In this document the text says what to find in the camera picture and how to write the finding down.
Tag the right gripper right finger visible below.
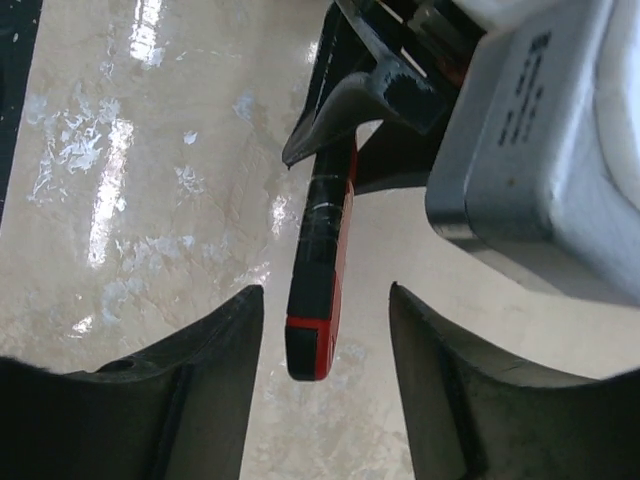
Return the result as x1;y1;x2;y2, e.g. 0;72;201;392
389;284;639;479

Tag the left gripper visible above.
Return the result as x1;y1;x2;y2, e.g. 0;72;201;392
282;1;487;185

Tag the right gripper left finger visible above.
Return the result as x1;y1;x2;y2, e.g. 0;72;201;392
1;285;264;479

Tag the red black utility knife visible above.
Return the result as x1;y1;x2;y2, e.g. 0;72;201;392
285;137;357;382

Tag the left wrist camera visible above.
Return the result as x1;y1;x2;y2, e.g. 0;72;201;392
425;1;639;305

